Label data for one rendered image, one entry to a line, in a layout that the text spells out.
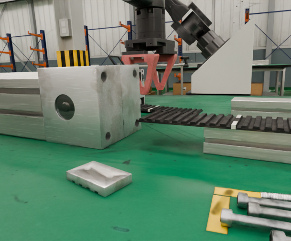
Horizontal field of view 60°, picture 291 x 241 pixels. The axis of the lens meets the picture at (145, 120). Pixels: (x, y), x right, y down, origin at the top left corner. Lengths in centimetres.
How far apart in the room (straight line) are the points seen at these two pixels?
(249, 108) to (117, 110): 23
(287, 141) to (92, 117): 20
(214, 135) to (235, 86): 52
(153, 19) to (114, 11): 852
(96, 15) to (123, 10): 100
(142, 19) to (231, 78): 38
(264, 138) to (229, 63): 53
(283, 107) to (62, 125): 33
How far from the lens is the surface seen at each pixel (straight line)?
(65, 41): 394
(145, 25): 49
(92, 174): 22
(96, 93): 28
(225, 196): 20
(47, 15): 1051
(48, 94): 33
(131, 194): 20
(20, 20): 1136
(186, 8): 90
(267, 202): 18
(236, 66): 77
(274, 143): 26
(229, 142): 27
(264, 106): 45
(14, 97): 38
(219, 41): 89
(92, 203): 19
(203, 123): 26
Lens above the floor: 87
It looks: 13 degrees down
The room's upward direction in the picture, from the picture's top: 2 degrees counter-clockwise
